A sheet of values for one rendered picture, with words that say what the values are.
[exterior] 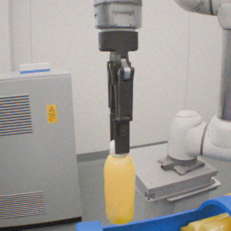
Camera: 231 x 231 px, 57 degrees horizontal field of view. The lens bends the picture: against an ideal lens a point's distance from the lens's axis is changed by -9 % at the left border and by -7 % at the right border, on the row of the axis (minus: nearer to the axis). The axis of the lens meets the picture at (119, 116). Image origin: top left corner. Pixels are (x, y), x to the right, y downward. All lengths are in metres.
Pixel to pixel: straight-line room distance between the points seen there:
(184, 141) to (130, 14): 0.76
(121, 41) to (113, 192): 0.31
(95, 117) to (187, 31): 1.90
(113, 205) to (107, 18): 0.38
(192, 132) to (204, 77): 2.97
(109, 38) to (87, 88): 2.71
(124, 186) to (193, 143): 0.61
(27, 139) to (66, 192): 0.60
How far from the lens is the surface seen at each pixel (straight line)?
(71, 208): 2.24
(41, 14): 3.03
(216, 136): 1.01
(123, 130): 0.44
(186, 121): 1.04
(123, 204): 0.53
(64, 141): 1.88
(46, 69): 1.91
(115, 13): 0.40
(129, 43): 0.41
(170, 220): 0.79
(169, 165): 1.12
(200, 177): 1.13
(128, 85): 0.39
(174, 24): 3.59
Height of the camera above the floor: 1.64
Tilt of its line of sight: 17 degrees down
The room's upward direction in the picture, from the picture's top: straight up
